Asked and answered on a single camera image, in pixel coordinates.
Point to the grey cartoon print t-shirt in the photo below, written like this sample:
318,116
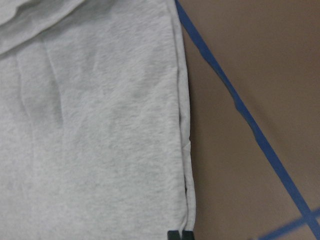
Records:
94,121

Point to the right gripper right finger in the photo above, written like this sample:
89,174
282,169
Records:
187,235

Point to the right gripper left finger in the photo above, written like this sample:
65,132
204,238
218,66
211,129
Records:
173,235

